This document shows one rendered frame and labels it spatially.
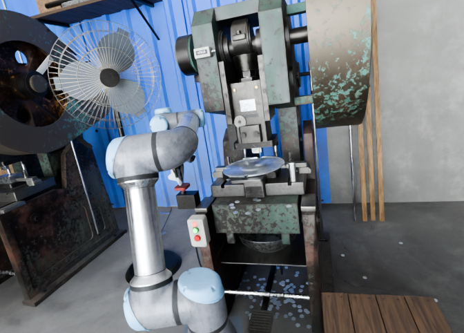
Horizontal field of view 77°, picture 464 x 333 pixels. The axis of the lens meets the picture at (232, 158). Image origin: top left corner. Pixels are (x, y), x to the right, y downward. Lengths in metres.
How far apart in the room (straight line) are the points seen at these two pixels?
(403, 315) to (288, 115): 0.99
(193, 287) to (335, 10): 0.88
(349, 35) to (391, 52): 1.62
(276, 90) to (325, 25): 0.39
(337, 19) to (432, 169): 2.02
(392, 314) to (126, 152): 1.01
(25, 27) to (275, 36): 1.52
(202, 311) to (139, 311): 0.17
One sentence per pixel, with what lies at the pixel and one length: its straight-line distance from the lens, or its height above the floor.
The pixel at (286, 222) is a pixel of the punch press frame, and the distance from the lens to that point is 1.33.
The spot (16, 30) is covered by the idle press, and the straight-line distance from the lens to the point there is 2.20.
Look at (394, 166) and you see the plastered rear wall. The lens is 2.76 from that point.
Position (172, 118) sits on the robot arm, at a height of 1.07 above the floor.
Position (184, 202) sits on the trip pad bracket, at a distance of 1.40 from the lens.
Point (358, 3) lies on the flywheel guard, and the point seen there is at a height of 1.34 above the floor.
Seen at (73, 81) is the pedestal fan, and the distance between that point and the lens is 1.83.
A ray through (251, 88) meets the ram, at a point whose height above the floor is 1.14.
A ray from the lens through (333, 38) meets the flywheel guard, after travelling 1.01.
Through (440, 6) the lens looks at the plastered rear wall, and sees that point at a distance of 2.71.
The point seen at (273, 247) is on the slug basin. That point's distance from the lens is 1.52.
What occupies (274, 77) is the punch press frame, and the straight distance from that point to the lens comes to 1.29.
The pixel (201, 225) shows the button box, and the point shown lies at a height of 0.60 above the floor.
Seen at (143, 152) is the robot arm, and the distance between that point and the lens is 0.82.
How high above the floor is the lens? 1.18
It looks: 15 degrees down
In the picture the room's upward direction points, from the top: 8 degrees counter-clockwise
